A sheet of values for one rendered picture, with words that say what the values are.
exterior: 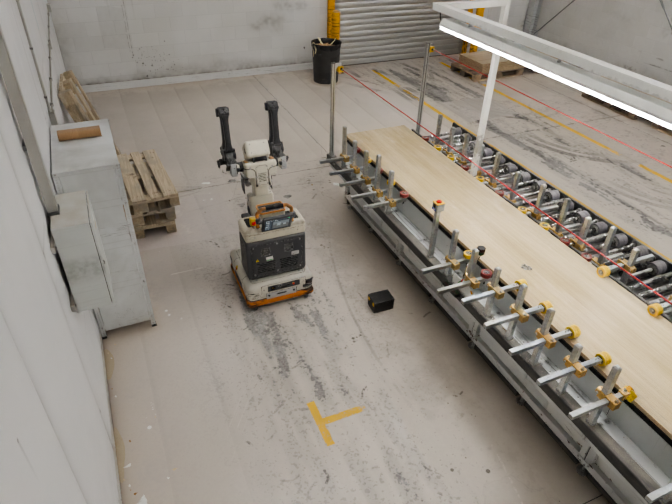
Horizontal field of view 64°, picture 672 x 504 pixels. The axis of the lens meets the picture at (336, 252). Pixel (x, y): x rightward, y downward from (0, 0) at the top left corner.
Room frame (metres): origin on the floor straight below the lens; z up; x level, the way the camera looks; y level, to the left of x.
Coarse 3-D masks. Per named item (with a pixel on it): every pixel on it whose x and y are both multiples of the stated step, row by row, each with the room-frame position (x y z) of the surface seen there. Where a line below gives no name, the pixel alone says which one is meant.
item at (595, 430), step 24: (336, 168) 5.24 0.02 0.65; (360, 192) 4.70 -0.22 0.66; (384, 216) 4.24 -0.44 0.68; (408, 240) 3.84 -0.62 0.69; (432, 264) 3.50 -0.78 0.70; (480, 312) 2.93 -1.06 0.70; (504, 336) 2.69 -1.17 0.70; (528, 360) 2.48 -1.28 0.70; (552, 384) 2.28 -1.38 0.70; (576, 408) 2.10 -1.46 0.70; (600, 432) 1.93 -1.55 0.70; (624, 456) 1.78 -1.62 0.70; (648, 480) 1.64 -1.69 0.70
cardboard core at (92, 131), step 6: (90, 126) 3.86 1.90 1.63; (96, 126) 3.87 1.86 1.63; (60, 132) 3.75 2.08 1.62; (66, 132) 3.76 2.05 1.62; (72, 132) 3.78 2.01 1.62; (78, 132) 3.79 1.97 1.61; (84, 132) 3.81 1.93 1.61; (90, 132) 3.82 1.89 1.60; (96, 132) 3.84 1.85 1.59; (60, 138) 3.73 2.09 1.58; (66, 138) 3.75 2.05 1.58; (72, 138) 3.77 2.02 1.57; (78, 138) 3.79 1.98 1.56
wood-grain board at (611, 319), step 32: (384, 128) 5.77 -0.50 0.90; (384, 160) 4.95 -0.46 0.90; (416, 160) 4.97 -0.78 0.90; (448, 160) 5.00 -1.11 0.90; (416, 192) 4.31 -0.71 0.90; (448, 192) 4.33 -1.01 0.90; (480, 192) 4.35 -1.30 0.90; (448, 224) 3.79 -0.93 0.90; (480, 224) 3.80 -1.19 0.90; (512, 224) 3.82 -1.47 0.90; (480, 256) 3.35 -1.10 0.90; (512, 256) 3.36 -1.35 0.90; (544, 256) 3.37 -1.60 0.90; (576, 256) 3.39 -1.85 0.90; (544, 288) 2.98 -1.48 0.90; (576, 288) 2.99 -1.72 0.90; (608, 288) 3.01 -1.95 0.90; (576, 320) 2.66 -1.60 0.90; (608, 320) 2.67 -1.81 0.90; (640, 320) 2.68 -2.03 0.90; (608, 352) 2.37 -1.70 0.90; (640, 352) 2.38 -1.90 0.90; (640, 384) 2.12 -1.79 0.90
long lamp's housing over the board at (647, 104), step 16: (464, 32) 4.06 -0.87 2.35; (480, 32) 3.95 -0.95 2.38; (496, 48) 3.72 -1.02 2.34; (512, 48) 3.60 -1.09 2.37; (528, 48) 3.57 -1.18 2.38; (544, 64) 3.31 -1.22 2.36; (560, 64) 3.24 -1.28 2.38; (576, 80) 3.06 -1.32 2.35; (592, 80) 2.98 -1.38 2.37; (608, 80) 2.97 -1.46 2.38; (608, 96) 2.84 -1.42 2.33; (624, 96) 2.77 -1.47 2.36; (640, 96) 2.72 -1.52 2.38; (656, 112) 2.58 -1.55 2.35
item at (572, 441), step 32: (352, 192) 5.48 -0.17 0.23; (416, 224) 4.18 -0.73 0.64; (480, 288) 3.29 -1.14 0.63; (480, 352) 3.17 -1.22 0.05; (544, 352) 2.63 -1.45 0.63; (512, 384) 2.78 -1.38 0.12; (576, 384) 2.35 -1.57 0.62; (544, 416) 2.47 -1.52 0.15; (608, 416) 2.11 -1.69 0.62; (640, 416) 1.97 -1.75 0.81; (576, 448) 2.20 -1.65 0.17; (640, 448) 1.89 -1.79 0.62; (608, 480) 1.97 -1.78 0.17
